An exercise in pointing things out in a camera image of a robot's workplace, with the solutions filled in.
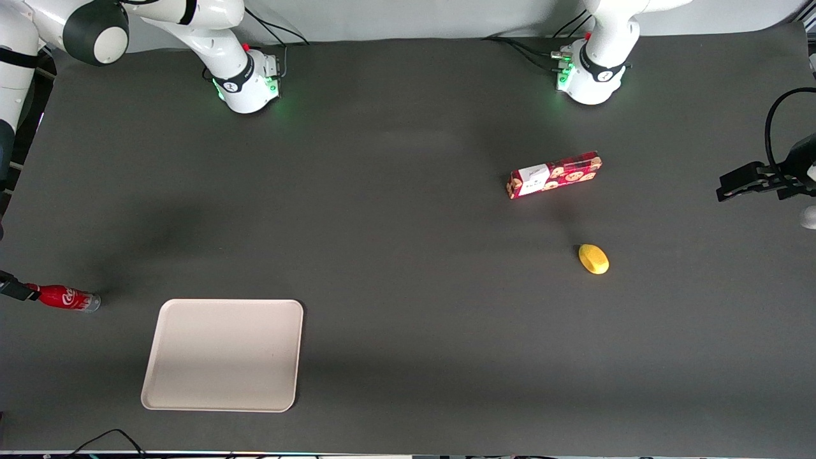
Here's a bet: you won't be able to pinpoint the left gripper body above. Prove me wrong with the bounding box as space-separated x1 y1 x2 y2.
762 133 816 201

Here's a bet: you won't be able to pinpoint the red coke bottle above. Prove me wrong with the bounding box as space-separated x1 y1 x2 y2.
28 284 102 314

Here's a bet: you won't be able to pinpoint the beige plastic tray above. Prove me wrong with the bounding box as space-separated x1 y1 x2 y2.
140 298 305 414

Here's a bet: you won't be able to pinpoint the yellow lemon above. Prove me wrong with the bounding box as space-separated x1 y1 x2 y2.
578 243 611 276

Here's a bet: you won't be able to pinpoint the red cookie box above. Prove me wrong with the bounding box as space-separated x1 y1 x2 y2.
506 150 604 201

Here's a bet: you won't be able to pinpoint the dark grey table mat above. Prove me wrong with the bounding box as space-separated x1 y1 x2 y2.
0 22 816 457

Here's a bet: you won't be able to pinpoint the black looped gripper cable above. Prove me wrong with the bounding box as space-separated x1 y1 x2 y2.
764 87 816 168

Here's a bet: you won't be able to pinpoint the thin black cable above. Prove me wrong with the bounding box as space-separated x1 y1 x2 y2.
62 428 149 459

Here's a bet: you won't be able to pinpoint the black left arm base cables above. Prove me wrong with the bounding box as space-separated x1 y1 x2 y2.
481 9 590 72

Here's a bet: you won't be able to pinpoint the black right arm base cable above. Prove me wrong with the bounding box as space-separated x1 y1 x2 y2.
241 8 312 78

